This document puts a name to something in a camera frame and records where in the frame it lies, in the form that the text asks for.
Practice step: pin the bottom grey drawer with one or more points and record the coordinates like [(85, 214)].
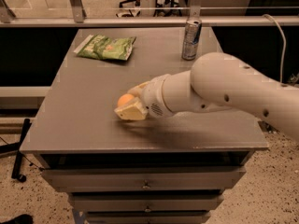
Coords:
[(148, 218)]

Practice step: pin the green chip bag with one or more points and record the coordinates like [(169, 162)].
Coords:
[(101, 47)]

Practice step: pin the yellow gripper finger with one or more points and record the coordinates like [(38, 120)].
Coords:
[(136, 91), (133, 110)]

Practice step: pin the grey metal railing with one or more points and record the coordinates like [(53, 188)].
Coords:
[(102, 13)]

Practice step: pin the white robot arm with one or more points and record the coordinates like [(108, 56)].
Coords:
[(216, 81)]

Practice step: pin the black office chair base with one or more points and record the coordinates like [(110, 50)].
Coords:
[(149, 8)]

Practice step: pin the orange fruit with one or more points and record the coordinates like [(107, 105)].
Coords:
[(125, 99)]

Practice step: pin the top grey drawer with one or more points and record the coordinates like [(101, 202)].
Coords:
[(148, 179)]

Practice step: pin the middle grey drawer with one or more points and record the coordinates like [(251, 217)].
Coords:
[(146, 202)]

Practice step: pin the grey drawer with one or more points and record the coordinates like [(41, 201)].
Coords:
[(148, 218), (148, 179), (146, 202)]

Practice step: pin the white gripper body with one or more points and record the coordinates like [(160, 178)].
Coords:
[(153, 97)]

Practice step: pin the grey drawer cabinet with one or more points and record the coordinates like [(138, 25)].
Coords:
[(76, 126)]

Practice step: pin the silver blue redbull can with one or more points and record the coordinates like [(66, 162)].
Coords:
[(191, 38)]

